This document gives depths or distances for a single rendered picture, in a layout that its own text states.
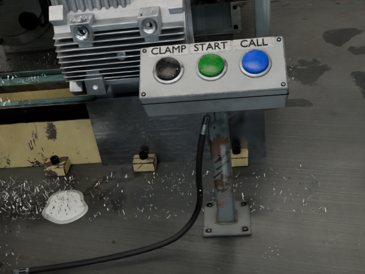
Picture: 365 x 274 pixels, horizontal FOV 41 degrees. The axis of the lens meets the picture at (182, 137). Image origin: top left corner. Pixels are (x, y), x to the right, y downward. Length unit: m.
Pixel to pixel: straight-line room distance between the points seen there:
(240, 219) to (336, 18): 0.77
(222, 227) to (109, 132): 0.26
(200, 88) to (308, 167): 0.33
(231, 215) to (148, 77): 0.25
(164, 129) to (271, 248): 0.27
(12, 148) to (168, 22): 0.38
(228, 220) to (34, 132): 0.38
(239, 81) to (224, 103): 0.03
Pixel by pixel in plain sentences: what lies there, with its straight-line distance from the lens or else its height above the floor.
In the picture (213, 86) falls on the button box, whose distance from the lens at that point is 0.56.
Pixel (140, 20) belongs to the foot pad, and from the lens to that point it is 0.72.
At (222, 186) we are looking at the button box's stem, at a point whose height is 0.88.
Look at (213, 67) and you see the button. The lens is 0.56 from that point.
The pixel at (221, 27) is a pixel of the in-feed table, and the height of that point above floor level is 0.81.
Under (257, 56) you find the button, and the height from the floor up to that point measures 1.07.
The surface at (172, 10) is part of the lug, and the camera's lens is 0.73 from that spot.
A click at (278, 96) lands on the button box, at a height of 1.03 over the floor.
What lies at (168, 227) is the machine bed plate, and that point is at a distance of 0.74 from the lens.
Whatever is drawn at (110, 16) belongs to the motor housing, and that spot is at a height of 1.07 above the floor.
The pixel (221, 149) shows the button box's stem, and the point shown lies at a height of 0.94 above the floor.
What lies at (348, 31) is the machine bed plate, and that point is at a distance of 1.29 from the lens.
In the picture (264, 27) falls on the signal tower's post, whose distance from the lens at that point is 1.13.
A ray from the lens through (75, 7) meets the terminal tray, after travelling 0.78.
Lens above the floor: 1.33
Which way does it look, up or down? 35 degrees down
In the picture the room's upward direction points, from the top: 9 degrees counter-clockwise
